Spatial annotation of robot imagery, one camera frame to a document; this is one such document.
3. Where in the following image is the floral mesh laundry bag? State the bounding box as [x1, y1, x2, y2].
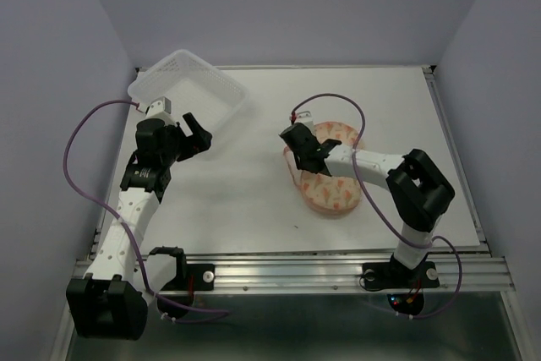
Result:
[288, 121, 363, 217]

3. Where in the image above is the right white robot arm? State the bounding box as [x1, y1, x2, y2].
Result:
[280, 123, 456, 285]

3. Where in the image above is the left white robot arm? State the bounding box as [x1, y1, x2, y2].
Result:
[66, 110, 212, 340]

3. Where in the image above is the white plastic basket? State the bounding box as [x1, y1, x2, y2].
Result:
[128, 50, 249, 161]

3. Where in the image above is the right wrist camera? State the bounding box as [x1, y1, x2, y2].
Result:
[292, 111, 314, 126]

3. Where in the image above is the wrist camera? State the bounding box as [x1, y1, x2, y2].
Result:
[292, 111, 314, 126]
[145, 96, 175, 125]

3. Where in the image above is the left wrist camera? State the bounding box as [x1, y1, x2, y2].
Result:
[145, 96, 175, 125]

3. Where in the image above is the aluminium frame rail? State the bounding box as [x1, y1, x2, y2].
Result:
[69, 255, 515, 294]

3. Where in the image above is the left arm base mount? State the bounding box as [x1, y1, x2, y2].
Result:
[145, 247, 216, 293]

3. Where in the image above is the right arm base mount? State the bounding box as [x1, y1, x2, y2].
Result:
[359, 256, 440, 292]

